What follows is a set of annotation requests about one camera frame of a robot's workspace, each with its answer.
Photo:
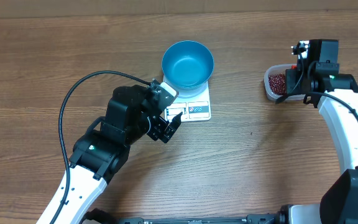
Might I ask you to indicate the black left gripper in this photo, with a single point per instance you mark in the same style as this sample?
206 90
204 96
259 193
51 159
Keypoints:
160 124

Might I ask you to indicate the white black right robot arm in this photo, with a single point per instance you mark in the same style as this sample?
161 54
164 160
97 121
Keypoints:
316 77

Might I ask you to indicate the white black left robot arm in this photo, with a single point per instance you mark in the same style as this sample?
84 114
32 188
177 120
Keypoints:
132 112

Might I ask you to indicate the white digital kitchen scale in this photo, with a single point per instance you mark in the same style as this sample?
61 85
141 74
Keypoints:
193 101

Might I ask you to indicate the blue plastic bowl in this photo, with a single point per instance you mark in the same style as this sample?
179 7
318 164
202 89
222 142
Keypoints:
187 64

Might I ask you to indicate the clear container of red beans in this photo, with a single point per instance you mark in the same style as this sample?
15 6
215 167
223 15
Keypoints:
274 81

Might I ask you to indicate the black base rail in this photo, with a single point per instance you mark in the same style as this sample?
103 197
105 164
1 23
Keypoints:
100 216

